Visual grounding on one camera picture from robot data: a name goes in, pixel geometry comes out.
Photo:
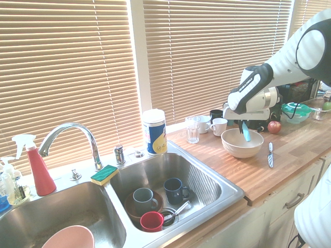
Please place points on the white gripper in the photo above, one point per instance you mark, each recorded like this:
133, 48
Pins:
256, 115

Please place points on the blue spatula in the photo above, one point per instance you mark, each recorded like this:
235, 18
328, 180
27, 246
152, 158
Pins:
247, 135

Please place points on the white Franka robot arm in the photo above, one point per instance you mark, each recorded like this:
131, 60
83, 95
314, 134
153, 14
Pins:
292, 59

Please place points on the small zebra pattern knife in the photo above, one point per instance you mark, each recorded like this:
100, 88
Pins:
270, 157

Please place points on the chrome sink hole cap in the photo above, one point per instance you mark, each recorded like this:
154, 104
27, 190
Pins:
138, 154

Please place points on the metal sink strainer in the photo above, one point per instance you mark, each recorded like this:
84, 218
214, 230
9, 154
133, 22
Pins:
169, 219

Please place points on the chrome sink knob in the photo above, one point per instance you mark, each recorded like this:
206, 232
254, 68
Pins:
75, 175

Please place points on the stainless steel double sink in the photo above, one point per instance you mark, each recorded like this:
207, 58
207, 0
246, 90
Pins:
77, 206

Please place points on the white ceramic bowl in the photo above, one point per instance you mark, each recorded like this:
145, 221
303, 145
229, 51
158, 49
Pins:
243, 149

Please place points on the large white mug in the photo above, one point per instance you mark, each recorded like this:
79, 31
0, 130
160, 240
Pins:
219, 127

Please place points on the red apple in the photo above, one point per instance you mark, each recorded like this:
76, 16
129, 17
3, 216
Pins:
274, 127

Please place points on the black mug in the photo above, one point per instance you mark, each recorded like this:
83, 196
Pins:
216, 115

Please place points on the black toaster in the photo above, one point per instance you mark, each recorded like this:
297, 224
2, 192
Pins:
275, 113

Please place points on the small white mug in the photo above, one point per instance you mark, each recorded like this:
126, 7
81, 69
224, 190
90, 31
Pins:
204, 125

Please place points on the clear glass tumbler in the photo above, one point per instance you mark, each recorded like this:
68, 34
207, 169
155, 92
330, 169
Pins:
193, 135

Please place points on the clear glass mug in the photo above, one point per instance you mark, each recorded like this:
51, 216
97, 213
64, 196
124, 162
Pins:
191, 120

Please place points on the green lid food container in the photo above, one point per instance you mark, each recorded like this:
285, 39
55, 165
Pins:
297, 112

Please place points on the dark microwave oven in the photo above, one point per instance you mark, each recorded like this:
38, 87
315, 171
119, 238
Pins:
300, 90

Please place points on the clear plastic container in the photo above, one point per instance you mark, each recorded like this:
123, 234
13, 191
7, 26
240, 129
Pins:
319, 112

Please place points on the green apple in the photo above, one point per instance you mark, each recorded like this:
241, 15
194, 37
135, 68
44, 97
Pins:
327, 105

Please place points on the blue yellow wipes canister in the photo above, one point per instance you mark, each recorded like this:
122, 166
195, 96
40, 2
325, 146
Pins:
155, 134

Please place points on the navy blue mug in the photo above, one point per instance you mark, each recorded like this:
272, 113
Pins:
173, 191

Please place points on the cream kitchen cabinet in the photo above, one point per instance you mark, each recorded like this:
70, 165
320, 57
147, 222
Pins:
271, 219

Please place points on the grey mug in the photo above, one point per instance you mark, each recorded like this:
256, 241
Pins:
142, 201

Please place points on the chrome side sprayer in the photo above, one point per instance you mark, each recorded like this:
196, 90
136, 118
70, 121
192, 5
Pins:
119, 155

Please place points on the narrow tan window blind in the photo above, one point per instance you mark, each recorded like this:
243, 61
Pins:
305, 10

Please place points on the red plastic cup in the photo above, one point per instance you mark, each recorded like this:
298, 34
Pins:
151, 222

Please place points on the brown wooden bowl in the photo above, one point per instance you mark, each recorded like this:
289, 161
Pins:
130, 209

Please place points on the green yellow sponge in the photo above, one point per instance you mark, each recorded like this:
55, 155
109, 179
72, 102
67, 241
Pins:
104, 174

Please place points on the chrome gooseneck faucet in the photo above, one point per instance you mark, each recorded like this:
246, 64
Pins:
77, 127

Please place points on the wide tan window blind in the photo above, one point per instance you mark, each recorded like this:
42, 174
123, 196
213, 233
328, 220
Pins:
64, 64

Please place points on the pink bowl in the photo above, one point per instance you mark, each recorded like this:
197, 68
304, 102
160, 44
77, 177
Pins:
72, 237

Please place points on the red spray bottle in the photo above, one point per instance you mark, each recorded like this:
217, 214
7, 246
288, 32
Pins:
41, 175

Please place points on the glass jar with brushes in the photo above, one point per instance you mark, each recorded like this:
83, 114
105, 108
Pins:
20, 193

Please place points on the clear soap pump bottle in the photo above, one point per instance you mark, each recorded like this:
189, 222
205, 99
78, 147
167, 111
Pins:
7, 178

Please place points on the blue plastic item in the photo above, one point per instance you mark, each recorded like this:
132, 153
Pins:
3, 204

